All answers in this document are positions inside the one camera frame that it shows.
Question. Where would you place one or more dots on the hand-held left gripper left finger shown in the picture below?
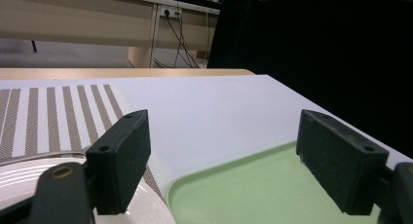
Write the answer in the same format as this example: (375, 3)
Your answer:
(120, 159)

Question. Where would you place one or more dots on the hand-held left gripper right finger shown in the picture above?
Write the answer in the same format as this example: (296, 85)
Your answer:
(341, 165)

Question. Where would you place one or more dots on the green plastic tray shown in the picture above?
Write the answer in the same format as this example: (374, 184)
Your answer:
(243, 191)

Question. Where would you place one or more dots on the striped woven placemat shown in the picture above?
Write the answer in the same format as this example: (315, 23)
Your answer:
(48, 120)

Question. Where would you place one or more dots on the white ceramic plate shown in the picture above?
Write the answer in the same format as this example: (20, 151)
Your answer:
(19, 185)

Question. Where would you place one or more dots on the black curtain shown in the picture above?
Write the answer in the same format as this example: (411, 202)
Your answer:
(324, 39)

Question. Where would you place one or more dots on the beige wooden desk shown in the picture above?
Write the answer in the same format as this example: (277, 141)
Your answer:
(65, 16)

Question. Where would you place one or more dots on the white wall power outlet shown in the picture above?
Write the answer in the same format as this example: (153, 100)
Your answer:
(171, 11)

